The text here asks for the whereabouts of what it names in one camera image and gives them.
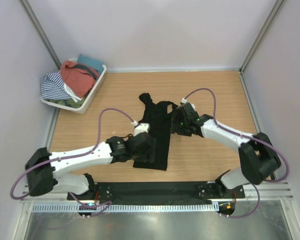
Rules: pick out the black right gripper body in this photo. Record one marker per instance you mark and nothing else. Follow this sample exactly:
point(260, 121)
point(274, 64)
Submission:
point(179, 126)

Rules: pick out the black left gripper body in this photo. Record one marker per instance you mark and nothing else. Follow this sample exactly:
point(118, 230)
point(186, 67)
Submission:
point(147, 155)

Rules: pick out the black tank top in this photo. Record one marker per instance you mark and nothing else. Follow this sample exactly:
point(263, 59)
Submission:
point(159, 117)

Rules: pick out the red tank top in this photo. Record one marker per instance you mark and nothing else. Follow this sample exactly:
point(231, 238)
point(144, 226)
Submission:
point(79, 77)

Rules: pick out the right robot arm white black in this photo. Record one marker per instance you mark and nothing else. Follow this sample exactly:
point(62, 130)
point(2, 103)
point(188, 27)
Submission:
point(257, 157)

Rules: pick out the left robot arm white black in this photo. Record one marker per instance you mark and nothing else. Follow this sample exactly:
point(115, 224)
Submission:
point(52, 171)

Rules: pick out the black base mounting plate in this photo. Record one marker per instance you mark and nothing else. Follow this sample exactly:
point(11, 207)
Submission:
point(204, 190)

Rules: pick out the white plastic laundry basket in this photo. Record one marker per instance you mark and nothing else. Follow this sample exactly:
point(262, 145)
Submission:
point(88, 97)

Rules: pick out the green camouflage garment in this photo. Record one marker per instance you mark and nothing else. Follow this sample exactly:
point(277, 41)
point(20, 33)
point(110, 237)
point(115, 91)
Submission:
point(69, 102)

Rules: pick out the teal blue garment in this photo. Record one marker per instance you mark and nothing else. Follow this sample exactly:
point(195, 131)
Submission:
point(91, 62)

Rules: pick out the blue white striped garment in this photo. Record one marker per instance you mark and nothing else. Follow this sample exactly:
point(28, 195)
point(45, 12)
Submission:
point(53, 87)

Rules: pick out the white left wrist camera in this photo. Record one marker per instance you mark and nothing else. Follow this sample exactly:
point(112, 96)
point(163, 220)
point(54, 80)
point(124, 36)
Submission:
point(140, 128)

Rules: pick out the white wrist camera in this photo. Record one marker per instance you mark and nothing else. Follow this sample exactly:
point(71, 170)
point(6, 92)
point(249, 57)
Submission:
point(140, 128)
point(185, 101)

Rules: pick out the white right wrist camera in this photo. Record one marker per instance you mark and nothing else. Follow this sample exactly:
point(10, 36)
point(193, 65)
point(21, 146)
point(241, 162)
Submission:
point(185, 101)

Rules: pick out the aluminium front rail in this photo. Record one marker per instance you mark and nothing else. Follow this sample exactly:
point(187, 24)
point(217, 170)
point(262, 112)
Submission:
point(269, 191)

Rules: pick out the white slotted cable duct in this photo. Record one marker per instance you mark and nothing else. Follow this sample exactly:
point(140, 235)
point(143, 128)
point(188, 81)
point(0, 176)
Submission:
point(75, 207)

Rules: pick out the aluminium frame post left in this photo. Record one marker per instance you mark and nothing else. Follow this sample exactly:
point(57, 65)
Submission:
point(37, 26)

